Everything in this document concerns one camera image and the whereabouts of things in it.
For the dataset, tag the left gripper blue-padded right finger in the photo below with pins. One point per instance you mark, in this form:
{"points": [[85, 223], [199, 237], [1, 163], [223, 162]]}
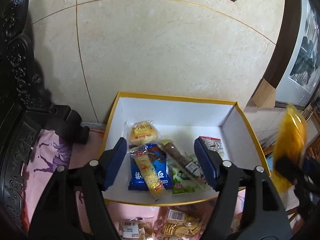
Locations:
{"points": [[263, 216]]}

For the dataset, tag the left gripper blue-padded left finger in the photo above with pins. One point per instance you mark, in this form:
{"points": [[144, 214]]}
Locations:
{"points": [[72, 205]]}

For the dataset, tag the yellow chip bag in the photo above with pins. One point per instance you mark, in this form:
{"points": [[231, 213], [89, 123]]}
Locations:
{"points": [[290, 143]]}

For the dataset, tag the blue Oreo cookie packet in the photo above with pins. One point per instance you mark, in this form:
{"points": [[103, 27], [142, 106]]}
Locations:
{"points": [[159, 160]]}

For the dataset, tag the pink patterned tablecloth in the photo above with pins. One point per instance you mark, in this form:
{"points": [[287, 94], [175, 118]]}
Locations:
{"points": [[48, 157]]}

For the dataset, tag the yellow noodle snack bar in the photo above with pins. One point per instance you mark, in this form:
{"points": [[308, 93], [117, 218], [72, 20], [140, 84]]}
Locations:
{"points": [[147, 171]]}

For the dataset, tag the yellow cardboard box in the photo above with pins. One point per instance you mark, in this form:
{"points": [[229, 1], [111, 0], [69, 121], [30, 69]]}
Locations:
{"points": [[182, 120]]}

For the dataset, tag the small bread bun packet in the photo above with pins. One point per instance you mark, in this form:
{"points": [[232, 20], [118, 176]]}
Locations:
{"points": [[141, 133]]}

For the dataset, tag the clear cookie bag with label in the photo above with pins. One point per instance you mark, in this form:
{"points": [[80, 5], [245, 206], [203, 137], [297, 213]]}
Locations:
{"points": [[137, 228]]}

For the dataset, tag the clear cracker bag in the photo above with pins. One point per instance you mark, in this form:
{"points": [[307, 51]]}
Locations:
{"points": [[180, 224]]}

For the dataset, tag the brown cardboard piece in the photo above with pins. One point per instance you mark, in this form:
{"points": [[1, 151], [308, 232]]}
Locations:
{"points": [[264, 96]]}

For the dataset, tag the red white snack packet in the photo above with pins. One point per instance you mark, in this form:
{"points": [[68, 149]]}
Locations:
{"points": [[214, 144]]}

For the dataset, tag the green snack packet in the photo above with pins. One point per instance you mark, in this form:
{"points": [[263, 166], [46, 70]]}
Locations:
{"points": [[188, 179]]}

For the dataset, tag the brown sausage stick packet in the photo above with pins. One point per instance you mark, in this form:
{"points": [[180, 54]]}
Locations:
{"points": [[181, 158]]}

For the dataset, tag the dark carved wooden furniture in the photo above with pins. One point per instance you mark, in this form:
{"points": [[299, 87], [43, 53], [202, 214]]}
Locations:
{"points": [[26, 109]]}

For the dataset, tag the framed ink painting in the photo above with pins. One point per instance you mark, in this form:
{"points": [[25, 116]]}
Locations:
{"points": [[294, 67]]}

